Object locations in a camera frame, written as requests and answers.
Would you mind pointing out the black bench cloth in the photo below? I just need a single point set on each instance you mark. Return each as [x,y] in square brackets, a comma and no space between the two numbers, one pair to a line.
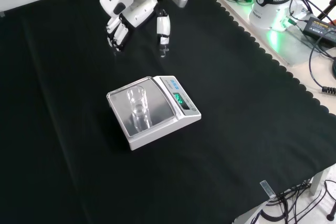
[78,129]

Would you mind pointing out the white electronic balance steel pan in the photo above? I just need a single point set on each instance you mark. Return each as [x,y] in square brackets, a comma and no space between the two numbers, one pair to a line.
[183,113]

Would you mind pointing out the grey metal base plate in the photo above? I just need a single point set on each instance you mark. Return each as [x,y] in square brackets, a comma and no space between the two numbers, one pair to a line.
[296,51]

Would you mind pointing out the white table leg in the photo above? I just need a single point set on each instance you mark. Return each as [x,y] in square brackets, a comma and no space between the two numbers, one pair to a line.
[317,182]

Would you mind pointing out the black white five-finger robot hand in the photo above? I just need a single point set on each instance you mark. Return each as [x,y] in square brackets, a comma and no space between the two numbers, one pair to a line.
[115,1]

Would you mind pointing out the black power adapter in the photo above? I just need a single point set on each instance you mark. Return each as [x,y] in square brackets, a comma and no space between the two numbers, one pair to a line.
[321,28]

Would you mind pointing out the small clear glass beaker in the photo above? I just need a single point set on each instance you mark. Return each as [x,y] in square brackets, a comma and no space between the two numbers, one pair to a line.
[137,110]

